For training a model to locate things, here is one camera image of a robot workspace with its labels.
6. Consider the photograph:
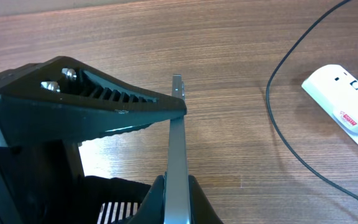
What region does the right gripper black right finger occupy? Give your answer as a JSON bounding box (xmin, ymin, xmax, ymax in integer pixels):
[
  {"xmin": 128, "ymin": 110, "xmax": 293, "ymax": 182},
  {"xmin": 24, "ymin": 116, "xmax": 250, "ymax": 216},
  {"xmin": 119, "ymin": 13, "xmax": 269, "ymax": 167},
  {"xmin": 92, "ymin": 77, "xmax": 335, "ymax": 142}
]
[{"xmin": 79, "ymin": 175, "xmax": 222, "ymax": 224}]

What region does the blue Galaxy smartphone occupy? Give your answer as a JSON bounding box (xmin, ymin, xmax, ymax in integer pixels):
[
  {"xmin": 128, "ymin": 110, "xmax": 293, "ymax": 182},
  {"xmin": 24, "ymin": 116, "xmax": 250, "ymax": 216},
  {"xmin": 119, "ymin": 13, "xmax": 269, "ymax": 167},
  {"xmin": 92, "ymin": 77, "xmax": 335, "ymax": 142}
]
[{"xmin": 163, "ymin": 73, "xmax": 193, "ymax": 224}]

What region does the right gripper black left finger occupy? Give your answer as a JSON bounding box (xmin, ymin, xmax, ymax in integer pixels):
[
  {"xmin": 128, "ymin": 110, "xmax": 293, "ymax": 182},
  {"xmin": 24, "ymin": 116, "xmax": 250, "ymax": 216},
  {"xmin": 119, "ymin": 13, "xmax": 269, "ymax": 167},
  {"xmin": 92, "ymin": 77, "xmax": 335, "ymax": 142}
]
[{"xmin": 0, "ymin": 56, "xmax": 187, "ymax": 147}]

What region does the black USB charging cable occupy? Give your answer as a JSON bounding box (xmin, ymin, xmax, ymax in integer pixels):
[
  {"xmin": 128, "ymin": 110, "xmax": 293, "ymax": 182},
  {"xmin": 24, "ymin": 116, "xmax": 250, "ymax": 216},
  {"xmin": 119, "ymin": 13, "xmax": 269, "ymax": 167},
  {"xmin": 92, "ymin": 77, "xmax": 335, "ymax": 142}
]
[{"xmin": 265, "ymin": 0, "xmax": 358, "ymax": 215}]

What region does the white power strip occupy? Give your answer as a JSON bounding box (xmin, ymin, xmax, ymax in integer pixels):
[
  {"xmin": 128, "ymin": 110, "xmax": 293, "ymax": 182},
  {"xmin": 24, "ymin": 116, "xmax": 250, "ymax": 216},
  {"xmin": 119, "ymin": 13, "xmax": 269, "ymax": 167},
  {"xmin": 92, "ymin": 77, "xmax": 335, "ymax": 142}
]
[{"xmin": 301, "ymin": 64, "xmax": 358, "ymax": 145}]

